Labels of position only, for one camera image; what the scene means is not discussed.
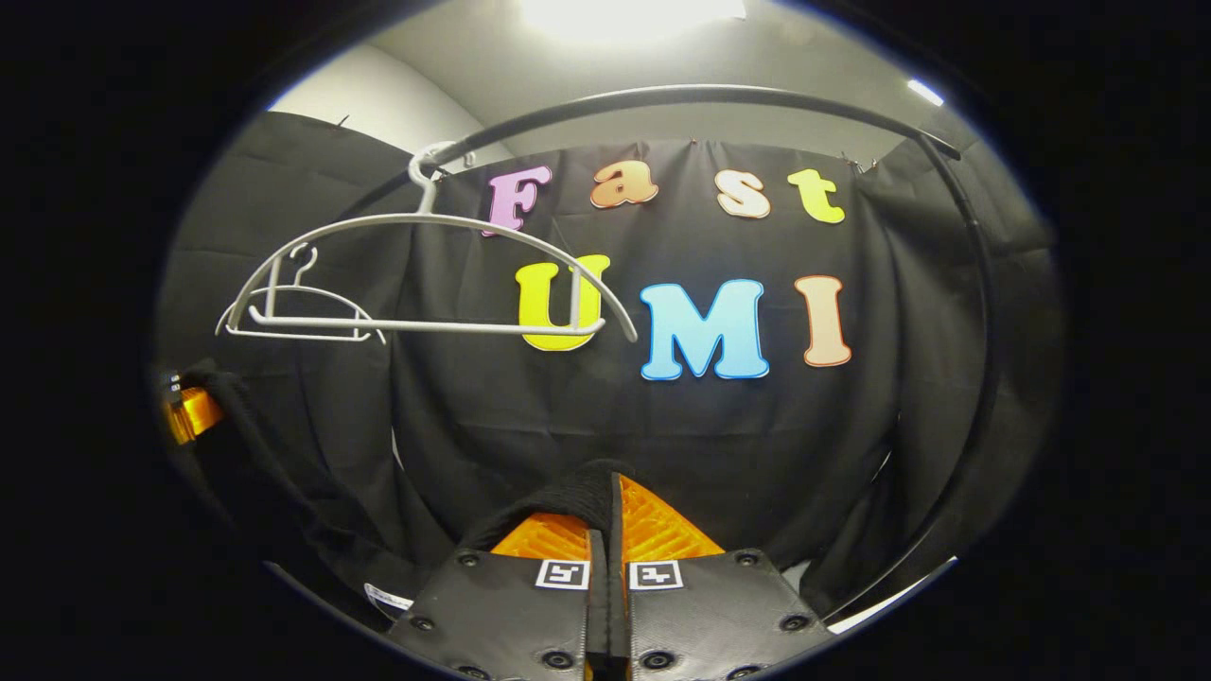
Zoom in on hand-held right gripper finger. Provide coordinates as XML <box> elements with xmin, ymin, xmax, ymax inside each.
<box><xmin>607</xmin><ymin>473</ymin><xmax>835</xmax><ymax>681</ymax></box>
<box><xmin>386</xmin><ymin>511</ymin><xmax>609</xmax><ymax>681</ymax></box>

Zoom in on black knit jacket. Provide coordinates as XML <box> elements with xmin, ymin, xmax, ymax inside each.
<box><xmin>175</xmin><ymin>358</ymin><xmax>625</xmax><ymax>630</ymax></box>

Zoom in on white plastic clothes hanger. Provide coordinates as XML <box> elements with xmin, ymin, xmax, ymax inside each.
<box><xmin>216</xmin><ymin>142</ymin><xmax>640</xmax><ymax>343</ymax></box>
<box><xmin>219</xmin><ymin>243</ymin><xmax>387</xmax><ymax>343</ymax></box>

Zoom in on black backdrop cloth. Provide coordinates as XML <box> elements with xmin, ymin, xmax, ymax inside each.
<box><xmin>156</xmin><ymin>109</ymin><xmax>1065</xmax><ymax>625</ymax></box>

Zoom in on large ceiling light panel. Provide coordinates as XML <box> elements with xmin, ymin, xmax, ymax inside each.
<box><xmin>516</xmin><ymin>0</ymin><xmax>748</xmax><ymax>45</ymax></box>

